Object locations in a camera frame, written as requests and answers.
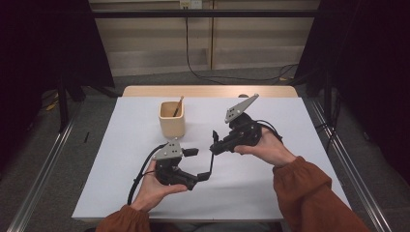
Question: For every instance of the wooden table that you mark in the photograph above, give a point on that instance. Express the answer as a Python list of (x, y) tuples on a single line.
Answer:
[(193, 91)]

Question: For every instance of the black horizontal frame bar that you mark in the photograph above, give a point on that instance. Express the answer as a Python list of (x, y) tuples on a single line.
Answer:
[(225, 13)]

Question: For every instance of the black makeup brush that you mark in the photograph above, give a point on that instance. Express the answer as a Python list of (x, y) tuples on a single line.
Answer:
[(215, 136)]

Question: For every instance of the black pencil with orange end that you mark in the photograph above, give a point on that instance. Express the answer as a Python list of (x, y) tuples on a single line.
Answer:
[(178, 108)]

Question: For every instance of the white table sheet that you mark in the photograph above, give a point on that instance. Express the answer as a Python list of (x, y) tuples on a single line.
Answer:
[(232, 196)]

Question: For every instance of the person's right hand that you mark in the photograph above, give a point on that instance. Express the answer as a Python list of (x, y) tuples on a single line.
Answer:
[(270, 150)]

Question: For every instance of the beige square pen holder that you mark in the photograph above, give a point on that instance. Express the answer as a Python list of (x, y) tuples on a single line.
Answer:
[(172, 125)]

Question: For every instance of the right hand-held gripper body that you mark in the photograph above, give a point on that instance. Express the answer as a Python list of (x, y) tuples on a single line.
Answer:
[(246, 132)]

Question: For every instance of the dark table grommet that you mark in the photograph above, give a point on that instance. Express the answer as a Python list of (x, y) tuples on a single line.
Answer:
[(243, 95)]

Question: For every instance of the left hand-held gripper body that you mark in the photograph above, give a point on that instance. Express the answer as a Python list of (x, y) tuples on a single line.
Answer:
[(169, 151)]

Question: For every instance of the black stand post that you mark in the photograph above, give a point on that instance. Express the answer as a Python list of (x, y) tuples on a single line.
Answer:
[(63, 106)]

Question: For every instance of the white wall socket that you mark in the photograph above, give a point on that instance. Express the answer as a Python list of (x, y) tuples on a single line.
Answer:
[(190, 4)]

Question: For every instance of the person's left hand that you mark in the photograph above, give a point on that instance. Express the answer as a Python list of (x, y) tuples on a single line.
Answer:
[(151, 190)]

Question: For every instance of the aluminium floor rail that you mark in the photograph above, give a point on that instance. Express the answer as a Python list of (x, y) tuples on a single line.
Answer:
[(374, 209), (45, 174)]

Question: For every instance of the black curtain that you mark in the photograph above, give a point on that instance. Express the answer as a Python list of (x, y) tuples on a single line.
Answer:
[(370, 64), (38, 48)]

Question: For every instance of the small black floor object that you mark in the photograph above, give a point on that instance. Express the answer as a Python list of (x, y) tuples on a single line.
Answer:
[(86, 137)]

